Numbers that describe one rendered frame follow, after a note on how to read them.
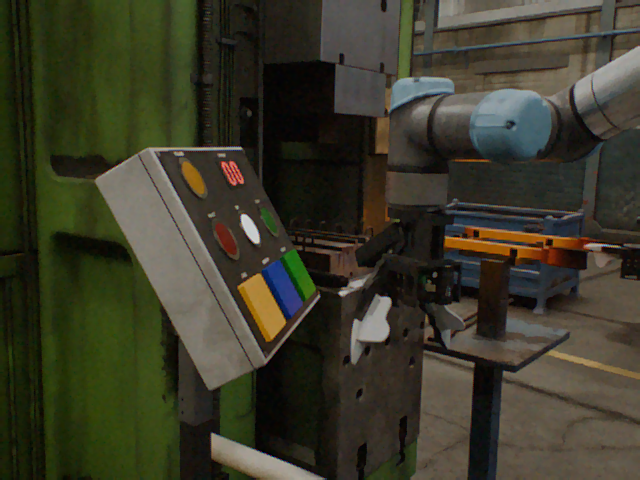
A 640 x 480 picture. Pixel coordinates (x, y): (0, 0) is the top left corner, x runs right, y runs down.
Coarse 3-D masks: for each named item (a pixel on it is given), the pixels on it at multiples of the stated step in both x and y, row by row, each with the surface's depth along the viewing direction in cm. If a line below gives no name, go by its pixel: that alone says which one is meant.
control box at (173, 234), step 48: (144, 192) 73; (192, 192) 77; (240, 192) 93; (144, 240) 74; (192, 240) 72; (240, 240) 84; (288, 240) 103; (192, 288) 73; (192, 336) 74; (240, 336) 73
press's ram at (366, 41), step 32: (288, 0) 127; (320, 0) 122; (352, 0) 130; (384, 0) 140; (288, 32) 127; (320, 32) 123; (352, 32) 131; (384, 32) 141; (288, 64) 130; (320, 64) 129; (352, 64) 132; (384, 64) 142
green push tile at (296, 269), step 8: (288, 256) 97; (296, 256) 101; (288, 264) 95; (296, 264) 99; (288, 272) 95; (296, 272) 97; (304, 272) 100; (296, 280) 95; (304, 280) 98; (296, 288) 95; (304, 288) 97; (312, 288) 100; (304, 296) 95
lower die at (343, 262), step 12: (300, 240) 145; (324, 240) 145; (336, 240) 144; (348, 240) 142; (300, 252) 138; (312, 252) 136; (324, 252) 136; (336, 252) 136; (348, 252) 139; (312, 264) 137; (324, 264) 135; (336, 264) 136; (348, 264) 140; (348, 276) 140
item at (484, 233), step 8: (464, 232) 191; (472, 232) 189; (480, 232) 187; (488, 232) 186; (496, 232) 184; (504, 232) 183; (512, 232) 183; (520, 240) 180; (528, 240) 179; (544, 240) 176; (560, 240) 173; (568, 240) 172; (576, 240) 171; (584, 240) 169; (592, 240) 168; (600, 240) 167; (608, 240) 168; (584, 248) 169
